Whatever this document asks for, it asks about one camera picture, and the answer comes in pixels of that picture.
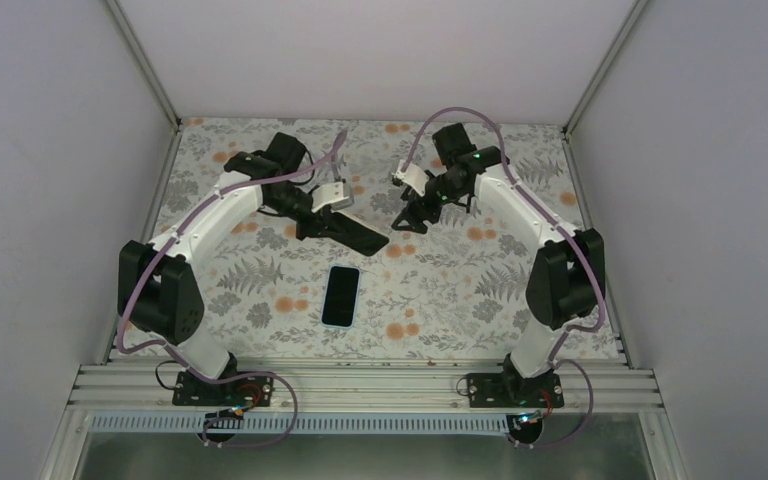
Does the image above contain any aluminium mounting rail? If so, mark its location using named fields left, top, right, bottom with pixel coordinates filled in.
left=67, top=357, right=664, bottom=413

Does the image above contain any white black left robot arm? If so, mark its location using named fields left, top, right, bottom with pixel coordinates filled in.
left=115, top=133, right=324, bottom=405

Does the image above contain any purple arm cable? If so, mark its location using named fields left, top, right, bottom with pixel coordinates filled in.
left=113, top=129, right=349, bottom=450
left=400, top=106, right=607, bottom=450

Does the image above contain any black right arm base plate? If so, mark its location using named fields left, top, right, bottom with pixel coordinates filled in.
left=464, top=371, right=565, bottom=409

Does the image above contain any light blue phone case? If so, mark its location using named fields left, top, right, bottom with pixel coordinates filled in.
left=320, top=264, right=362, bottom=329

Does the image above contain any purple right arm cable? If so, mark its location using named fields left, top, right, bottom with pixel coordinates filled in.
left=400, top=106, right=607, bottom=450

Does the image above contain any floral patterned table mat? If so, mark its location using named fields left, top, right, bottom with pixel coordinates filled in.
left=117, top=117, right=625, bottom=363

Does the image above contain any phone in light blue case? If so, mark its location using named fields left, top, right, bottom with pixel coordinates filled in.
left=323, top=266, right=360, bottom=325

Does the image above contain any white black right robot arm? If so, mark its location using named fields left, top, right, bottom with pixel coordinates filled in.
left=392, top=124, right=606, bottom=407

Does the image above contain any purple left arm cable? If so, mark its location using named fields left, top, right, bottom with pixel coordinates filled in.
left=113, top=129, right=349, bottom=450

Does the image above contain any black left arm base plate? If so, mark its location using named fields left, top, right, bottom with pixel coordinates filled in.
left=171, top=372, right=274, bottom=408

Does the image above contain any grey slotted cable duct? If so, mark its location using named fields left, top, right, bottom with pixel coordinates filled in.
left=88, top=411, right=509, bottom=436

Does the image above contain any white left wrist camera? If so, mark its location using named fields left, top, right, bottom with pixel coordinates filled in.
left=310, top=181, right=354, bottom=213

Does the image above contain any black phone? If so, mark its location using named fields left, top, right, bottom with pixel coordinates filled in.
left=296, top=209, right=389, bottom=257

